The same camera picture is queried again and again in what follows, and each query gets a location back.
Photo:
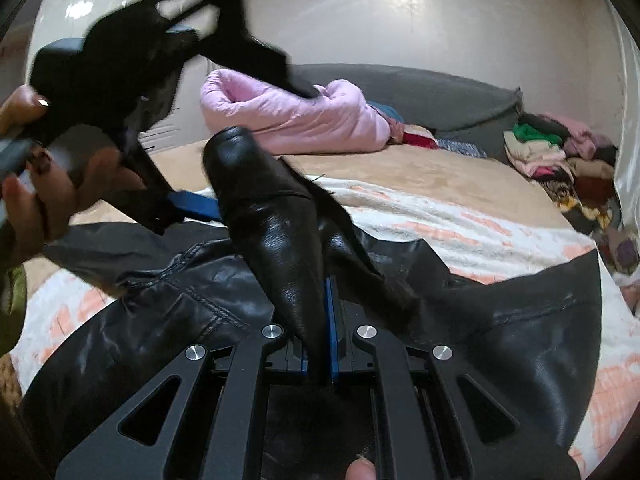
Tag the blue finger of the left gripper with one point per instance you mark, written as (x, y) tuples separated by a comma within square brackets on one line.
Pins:
[(232, 45), (156, 205)]

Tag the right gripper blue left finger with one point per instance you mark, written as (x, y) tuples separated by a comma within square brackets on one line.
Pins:
[(259, 361)]

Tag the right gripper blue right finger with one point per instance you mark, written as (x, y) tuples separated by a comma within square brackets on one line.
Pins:
[(377, 361)]

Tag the black leather jacket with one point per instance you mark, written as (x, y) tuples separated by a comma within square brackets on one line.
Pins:
[(504, 372)]

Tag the pile of folded clothes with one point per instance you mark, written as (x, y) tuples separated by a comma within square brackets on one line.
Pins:
[(575, 167)]

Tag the person's left hand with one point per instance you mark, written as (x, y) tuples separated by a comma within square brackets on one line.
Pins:
[(42, 213)]

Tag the person's right hand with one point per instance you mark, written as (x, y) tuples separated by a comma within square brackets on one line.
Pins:
[(361, 469)]

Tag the white wardrobe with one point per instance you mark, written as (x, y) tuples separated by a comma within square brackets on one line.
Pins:
[(185, 123)]

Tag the pink rolled quilt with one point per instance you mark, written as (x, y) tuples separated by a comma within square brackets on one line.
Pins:
[(338, 120)]

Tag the beige plush bed cover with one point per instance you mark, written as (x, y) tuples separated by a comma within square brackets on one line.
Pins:
[(490, 192)]

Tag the red folded garment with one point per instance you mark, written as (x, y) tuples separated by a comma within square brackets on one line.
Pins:
[(421, 140)]

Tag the blue patterned garment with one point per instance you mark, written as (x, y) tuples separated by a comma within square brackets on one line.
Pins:
[(461, 148)]

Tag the grey quilted headboard cover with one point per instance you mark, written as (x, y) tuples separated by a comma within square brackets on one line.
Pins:
[(452, 107)]

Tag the white orange bear blanket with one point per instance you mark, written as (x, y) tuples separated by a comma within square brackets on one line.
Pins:
[(472, 244)]

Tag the shiny white curtain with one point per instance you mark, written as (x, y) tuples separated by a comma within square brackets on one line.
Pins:
[(627, 163)]

